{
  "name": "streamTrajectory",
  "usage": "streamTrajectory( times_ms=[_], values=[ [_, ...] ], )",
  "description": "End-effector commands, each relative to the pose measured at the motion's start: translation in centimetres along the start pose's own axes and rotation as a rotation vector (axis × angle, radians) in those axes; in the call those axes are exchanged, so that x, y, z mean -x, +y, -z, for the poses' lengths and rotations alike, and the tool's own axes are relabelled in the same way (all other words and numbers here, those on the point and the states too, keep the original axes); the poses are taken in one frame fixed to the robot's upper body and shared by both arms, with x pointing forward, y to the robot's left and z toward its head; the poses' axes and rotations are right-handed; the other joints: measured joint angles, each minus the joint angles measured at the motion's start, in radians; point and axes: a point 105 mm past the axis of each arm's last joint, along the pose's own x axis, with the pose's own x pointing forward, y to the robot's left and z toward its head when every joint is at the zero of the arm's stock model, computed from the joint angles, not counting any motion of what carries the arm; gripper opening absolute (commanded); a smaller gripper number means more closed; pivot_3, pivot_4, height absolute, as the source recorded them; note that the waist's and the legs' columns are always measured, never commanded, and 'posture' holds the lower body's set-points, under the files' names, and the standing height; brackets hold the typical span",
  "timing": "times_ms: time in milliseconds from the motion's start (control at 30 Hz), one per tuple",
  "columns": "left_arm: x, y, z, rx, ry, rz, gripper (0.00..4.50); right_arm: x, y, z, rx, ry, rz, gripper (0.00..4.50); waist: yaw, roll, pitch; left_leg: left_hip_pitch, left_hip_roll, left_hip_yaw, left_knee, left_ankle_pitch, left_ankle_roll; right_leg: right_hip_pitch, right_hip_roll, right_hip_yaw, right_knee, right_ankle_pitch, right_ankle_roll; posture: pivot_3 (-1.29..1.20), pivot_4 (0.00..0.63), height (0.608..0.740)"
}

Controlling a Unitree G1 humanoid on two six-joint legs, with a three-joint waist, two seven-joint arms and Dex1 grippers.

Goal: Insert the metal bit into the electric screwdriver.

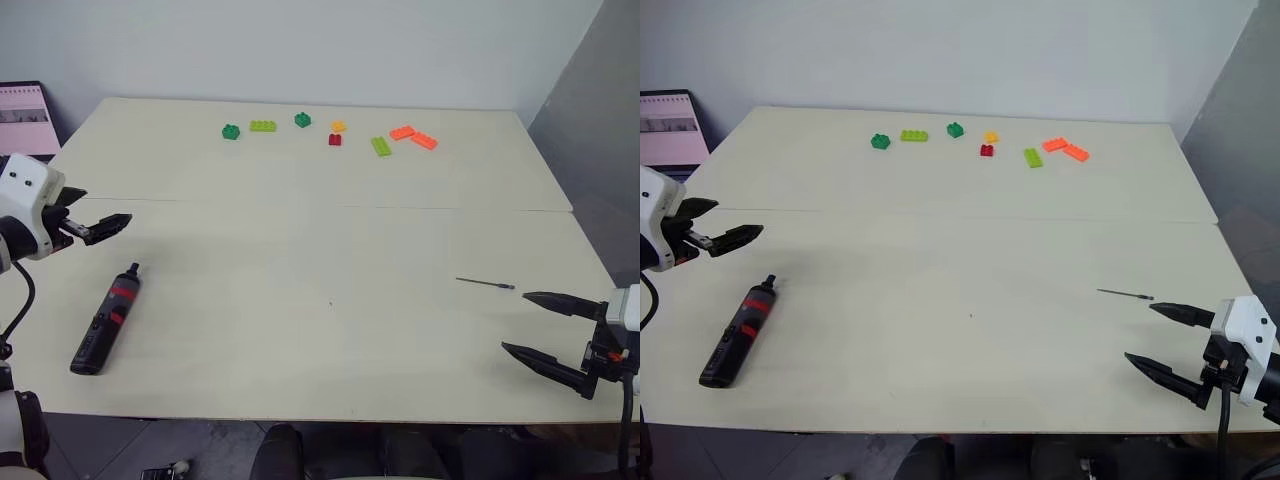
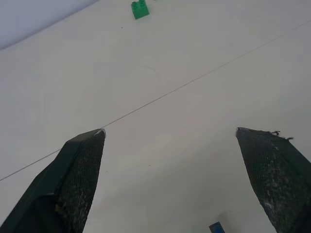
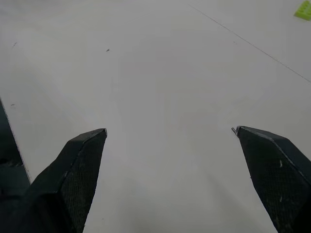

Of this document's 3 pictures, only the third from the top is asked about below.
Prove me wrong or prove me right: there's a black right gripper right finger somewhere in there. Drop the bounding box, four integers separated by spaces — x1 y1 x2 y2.
231 125 311 233

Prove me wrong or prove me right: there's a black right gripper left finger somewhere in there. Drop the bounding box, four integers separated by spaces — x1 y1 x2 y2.
9 128 108 233

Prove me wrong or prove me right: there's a lime green long toy brick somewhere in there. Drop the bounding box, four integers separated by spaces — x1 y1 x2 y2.
293 0 311 19

